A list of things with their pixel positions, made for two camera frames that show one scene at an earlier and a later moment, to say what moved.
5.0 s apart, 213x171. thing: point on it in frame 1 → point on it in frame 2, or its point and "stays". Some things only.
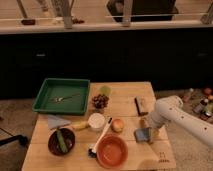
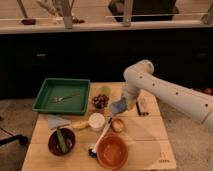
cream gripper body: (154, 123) → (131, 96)
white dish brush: (91, 153) stays
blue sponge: (142, 134) → (119, 106)
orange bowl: (112, 151) stays
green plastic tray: (62, 87) stays
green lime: (105, 90) stays
